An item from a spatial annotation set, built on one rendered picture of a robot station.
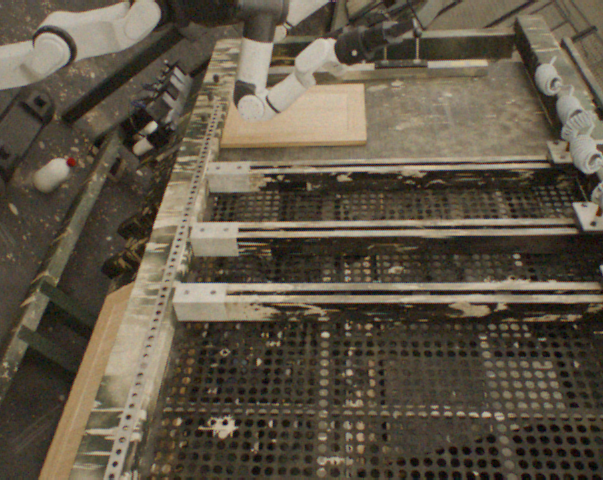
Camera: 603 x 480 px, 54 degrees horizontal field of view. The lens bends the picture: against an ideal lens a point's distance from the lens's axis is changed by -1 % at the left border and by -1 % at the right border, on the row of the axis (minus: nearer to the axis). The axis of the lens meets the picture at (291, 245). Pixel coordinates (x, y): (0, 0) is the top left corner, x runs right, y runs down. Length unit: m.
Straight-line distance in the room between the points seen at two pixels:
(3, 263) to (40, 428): 0.61
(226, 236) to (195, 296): 0.22
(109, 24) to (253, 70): 0.53
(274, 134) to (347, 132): 0.25
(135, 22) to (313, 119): 0.66
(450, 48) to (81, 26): 1.42
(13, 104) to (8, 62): 0.32
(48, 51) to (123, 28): 0.26
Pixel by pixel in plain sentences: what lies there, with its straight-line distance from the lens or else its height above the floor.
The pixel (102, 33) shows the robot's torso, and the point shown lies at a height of 0.78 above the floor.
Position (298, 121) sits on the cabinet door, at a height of 1.11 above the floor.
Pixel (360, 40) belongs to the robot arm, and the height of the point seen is 1.50.
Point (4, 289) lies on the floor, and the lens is 2.37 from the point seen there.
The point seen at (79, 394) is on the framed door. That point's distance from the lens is 2.01.
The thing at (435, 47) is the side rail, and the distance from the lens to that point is 2.62.
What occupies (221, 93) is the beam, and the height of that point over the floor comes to 0.88.
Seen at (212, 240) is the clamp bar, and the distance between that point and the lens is 1.60.
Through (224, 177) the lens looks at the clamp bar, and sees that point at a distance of 1.81.
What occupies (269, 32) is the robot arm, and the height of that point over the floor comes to 1.29.
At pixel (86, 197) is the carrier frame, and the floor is 0.18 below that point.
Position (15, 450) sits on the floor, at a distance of 2.22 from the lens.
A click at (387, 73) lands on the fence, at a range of 2.37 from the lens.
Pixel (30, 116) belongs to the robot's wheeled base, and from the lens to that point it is 2.57.
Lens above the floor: 1.84
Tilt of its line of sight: 27 degrees down
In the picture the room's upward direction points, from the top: 64 degrees clockwise
